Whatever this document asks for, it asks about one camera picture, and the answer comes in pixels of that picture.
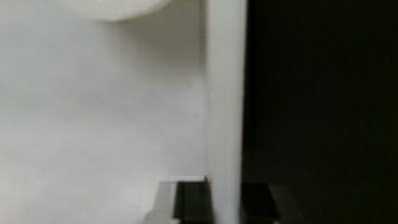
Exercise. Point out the white square tabletop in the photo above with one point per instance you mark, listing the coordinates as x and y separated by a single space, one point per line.
119 110

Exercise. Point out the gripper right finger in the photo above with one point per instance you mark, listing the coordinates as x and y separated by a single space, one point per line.
260 212

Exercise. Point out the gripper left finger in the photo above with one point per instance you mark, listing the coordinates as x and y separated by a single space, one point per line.
182 203

